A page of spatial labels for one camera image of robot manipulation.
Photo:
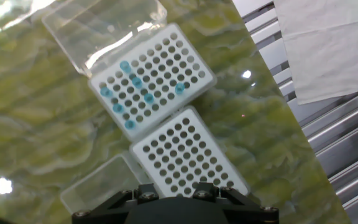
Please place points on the white paper sheet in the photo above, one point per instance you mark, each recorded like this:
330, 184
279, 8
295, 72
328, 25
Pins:
322, 46

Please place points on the white pipette tip holder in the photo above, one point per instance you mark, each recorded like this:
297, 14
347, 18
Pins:
187, 112
209, 80

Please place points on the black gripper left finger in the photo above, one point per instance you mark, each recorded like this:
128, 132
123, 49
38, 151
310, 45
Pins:
146, 190

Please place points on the green marble pattern mat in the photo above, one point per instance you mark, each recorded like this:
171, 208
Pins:
42, 109

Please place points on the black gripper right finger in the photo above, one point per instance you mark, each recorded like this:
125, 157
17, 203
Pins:
205, 189

